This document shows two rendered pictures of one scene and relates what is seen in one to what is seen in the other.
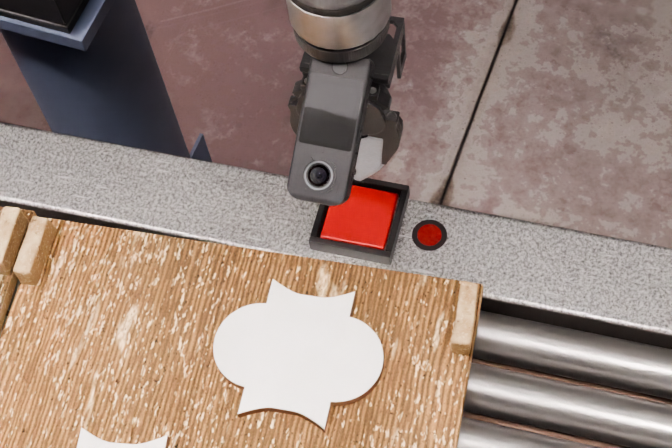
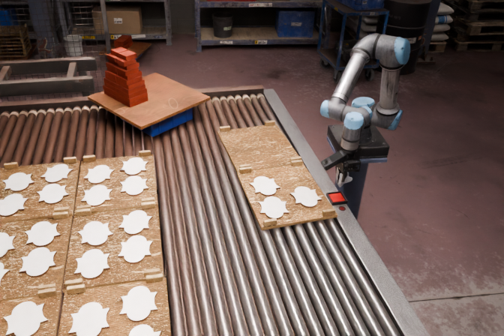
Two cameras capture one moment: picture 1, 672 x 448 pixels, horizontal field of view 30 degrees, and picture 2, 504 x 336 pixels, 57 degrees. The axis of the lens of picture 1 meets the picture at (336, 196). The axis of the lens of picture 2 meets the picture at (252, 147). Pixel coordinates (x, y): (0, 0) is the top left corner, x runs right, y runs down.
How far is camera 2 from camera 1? 1.40 m
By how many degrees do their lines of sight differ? 44
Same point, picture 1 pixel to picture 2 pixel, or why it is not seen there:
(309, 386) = (301, 199)
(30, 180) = (308, 161)
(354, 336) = (313, 201)
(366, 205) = (339, 197)
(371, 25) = (348, 146)
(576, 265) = (353, 228)
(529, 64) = (452, 307)
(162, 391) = (286, 185)
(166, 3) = (394, 226)
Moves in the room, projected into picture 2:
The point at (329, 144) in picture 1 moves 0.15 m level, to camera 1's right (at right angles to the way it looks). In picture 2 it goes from (331, 160) to (357, 177)
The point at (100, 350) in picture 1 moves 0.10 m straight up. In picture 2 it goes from (287, 176) to (289, 160)
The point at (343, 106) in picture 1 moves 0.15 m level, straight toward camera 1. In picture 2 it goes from (337, 157) to (310, 167)
